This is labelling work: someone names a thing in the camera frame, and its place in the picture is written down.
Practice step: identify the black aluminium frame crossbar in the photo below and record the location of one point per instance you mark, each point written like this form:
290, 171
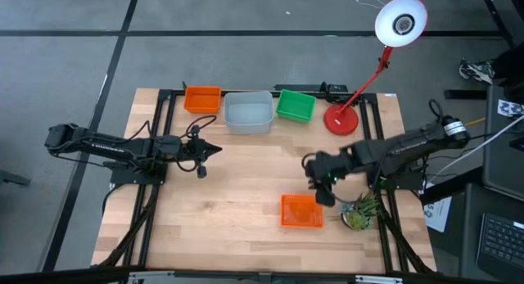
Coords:
323, 96

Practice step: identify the black and silver edge bar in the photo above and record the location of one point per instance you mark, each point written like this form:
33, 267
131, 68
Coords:
262, 277

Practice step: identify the black cabinet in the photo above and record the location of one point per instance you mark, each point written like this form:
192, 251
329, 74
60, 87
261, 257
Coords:
503, 165

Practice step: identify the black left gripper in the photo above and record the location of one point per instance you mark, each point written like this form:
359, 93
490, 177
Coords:
195, 149

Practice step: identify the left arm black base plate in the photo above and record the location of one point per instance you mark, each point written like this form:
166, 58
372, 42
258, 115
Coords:
123, 178

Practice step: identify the black aluminium frame rails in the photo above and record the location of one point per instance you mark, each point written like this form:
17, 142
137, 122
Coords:
365, 124
168, 112

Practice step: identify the black floor bar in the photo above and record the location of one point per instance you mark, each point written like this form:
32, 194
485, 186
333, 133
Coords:
464, 94

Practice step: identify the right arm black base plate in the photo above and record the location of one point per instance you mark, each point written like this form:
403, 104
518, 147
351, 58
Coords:
409, 183

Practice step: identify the person's leg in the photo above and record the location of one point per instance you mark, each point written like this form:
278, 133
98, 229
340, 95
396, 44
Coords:
509, 65

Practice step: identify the grey floor object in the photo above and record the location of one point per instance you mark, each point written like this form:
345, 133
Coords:
12, 178

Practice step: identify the black keyboard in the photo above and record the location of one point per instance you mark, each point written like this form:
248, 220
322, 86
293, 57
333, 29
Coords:
501, 245

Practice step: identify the potted succulent plant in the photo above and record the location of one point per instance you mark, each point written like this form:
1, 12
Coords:
360, 216

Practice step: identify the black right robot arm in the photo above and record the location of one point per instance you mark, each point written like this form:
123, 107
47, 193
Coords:
401, 147

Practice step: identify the white paper sheet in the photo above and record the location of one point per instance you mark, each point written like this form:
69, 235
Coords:
438, 214

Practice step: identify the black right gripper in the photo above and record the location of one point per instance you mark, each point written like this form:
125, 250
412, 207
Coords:
329, 167

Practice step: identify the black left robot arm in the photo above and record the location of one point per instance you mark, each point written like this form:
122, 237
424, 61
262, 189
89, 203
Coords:
110, 147

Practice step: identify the white paper with black print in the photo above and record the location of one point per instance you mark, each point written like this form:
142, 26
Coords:
509, 108

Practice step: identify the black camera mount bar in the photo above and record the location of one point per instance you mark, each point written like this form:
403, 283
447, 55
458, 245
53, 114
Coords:
294, 87

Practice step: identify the person's shoe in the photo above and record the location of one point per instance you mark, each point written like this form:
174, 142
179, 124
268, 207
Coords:
477, 70

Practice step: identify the red desk lamp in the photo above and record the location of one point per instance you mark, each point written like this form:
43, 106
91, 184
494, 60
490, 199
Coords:
340, 120

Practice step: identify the dark desk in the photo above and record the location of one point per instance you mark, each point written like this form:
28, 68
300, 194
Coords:
468, 235

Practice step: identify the black diagonal stand leg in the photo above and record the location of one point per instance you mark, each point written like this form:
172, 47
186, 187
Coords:
497, 18

